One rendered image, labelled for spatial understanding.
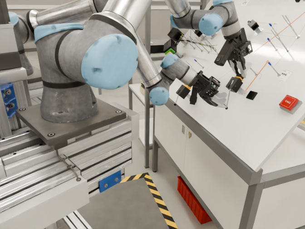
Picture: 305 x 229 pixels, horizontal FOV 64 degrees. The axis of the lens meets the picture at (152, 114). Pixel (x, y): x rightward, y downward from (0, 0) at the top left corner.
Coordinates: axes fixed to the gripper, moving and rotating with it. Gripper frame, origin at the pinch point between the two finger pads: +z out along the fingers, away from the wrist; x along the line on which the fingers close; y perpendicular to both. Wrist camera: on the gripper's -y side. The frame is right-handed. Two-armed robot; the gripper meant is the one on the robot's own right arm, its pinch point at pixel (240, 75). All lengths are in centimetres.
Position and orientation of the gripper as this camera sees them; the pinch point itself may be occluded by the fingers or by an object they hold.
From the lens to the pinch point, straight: 120.3
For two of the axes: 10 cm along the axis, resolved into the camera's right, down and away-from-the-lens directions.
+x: -4.1, -3.0, 8.6
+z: 4.2, 7.7, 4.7
